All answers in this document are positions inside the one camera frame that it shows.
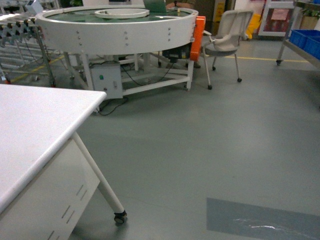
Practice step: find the grey control box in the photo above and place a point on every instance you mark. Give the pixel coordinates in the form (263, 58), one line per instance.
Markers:
(107, 77)

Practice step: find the round white conveyor table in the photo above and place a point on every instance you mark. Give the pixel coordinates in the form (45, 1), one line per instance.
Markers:
(125, 34)

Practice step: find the table caster wheel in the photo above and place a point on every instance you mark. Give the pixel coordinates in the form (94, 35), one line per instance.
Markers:
(120, 218)

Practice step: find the orange side panel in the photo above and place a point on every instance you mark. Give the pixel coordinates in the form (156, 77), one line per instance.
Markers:
(197, 35)

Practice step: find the white office chair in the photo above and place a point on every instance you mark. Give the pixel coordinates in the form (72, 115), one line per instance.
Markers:
(232, 28)

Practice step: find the yellow wet floor sign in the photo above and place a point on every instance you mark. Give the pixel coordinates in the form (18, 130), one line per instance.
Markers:
(253, 25)

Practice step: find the expandable roller conveyor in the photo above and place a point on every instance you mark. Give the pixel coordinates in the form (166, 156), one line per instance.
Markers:
(22, 49)

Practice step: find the blue crate on cart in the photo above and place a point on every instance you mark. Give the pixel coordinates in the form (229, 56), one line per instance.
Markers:
(307, 40)

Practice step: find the white table frame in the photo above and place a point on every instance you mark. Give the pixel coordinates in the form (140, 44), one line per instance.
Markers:
(52, 203)

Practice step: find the steel cart frame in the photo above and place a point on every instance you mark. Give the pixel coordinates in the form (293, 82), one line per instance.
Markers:
(298, 4)

